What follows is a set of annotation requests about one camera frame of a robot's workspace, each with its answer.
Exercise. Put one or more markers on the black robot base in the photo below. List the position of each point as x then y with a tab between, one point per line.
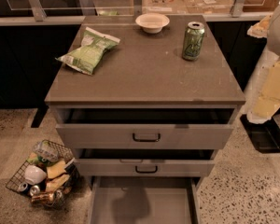
264	137

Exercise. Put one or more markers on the brown snack bag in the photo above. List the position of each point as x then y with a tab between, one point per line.
50	199

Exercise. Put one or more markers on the green soda can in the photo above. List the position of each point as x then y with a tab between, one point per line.
193	39

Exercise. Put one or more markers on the blue silver can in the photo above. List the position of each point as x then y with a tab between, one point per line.
23	187

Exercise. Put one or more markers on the black wire basket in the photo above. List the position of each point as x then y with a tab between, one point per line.
47	175

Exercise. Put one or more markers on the grey drawer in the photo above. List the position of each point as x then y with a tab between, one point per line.
146	128
143	200
145	162

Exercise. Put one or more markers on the clear plastic bottle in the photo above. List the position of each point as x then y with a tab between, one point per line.
45	152

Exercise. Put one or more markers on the white bowl on cabinet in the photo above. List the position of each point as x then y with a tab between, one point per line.
152	23

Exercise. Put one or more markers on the grey top drawer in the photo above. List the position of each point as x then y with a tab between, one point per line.
146	128

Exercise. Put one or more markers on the white bowl in basket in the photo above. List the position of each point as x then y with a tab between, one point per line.
34	175

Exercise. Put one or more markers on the yellow sponge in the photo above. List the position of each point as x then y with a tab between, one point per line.
56	169

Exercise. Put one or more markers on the grey middle drawer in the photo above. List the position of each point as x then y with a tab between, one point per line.
145	162

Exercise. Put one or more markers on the grey drawer cabinet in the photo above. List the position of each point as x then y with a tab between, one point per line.
146	72

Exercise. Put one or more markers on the green chip bag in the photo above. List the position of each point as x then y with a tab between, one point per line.
93	46

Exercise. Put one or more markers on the silver can in basket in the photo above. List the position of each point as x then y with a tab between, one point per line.
35	189

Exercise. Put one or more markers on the grey bottom drawer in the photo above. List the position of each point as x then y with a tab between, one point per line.
143	200

